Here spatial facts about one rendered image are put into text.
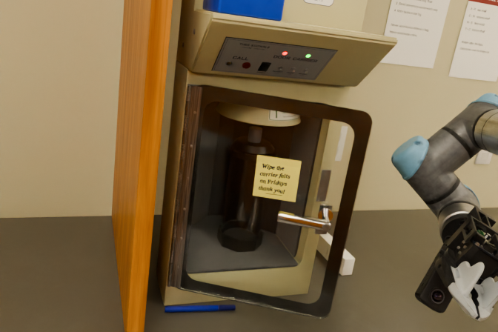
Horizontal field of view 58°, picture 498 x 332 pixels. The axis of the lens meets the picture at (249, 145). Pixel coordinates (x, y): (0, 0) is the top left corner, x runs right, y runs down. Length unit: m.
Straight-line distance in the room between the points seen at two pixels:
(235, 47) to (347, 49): 0.19
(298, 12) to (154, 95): 0.30
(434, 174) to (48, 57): 0.89
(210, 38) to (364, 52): 0.26
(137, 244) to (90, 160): 0.53
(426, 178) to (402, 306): 0.36
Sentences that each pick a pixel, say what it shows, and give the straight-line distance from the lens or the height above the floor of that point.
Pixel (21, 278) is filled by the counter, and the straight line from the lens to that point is 1.06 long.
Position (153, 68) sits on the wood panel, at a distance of 0.68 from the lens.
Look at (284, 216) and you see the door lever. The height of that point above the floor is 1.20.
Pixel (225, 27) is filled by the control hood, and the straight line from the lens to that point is 0.68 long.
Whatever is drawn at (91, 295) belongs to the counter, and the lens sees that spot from 1.00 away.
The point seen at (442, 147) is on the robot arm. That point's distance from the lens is 0.88.
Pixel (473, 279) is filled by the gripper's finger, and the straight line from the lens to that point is 0.69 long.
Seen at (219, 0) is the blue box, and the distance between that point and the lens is 0.67.
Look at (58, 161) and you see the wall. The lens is 1.27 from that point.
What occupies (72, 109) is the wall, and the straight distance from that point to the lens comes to 1.22.
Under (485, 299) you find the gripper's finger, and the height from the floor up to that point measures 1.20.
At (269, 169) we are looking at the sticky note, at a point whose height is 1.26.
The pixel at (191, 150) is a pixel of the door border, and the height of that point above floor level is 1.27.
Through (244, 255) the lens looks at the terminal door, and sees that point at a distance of 0.86.
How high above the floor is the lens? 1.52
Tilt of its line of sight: 17 degrees down
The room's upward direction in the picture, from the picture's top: 8 degrees clockwise
